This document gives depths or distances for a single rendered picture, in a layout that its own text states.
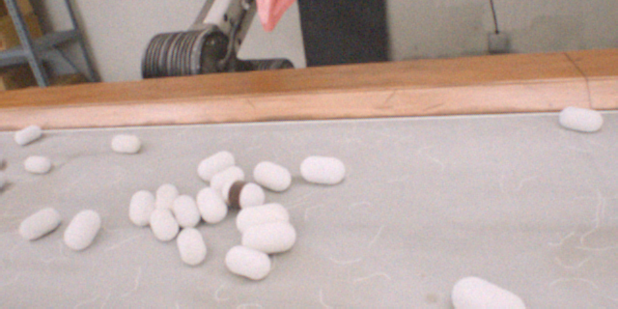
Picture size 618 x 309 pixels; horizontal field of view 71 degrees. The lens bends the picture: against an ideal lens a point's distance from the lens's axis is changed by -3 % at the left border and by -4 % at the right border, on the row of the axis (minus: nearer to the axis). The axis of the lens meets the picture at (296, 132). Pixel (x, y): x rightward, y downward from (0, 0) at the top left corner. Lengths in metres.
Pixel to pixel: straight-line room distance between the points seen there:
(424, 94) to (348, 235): 0.21
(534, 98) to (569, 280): 0.23
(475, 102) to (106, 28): 2.64
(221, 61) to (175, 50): 0.08
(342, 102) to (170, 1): 2.25
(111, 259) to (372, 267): 0.19
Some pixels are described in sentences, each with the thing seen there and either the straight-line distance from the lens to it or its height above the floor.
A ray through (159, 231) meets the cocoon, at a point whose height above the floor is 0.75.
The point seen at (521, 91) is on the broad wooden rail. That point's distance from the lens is 0.49.
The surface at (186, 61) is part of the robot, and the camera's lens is 0.76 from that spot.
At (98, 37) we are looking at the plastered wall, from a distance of 3.00.
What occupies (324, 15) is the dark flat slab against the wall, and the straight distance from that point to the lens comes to 2.39.
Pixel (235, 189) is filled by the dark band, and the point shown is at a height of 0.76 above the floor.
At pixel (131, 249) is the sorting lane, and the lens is 0.37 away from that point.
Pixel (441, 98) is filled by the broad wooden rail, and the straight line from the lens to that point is 0.48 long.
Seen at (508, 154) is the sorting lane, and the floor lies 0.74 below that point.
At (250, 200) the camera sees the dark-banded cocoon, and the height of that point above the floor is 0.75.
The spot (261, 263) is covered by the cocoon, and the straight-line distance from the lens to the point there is 0.29.
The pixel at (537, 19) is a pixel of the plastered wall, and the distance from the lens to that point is 2.48.
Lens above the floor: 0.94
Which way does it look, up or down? 25 degrees down
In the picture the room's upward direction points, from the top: 10 degrees counter-clockwise
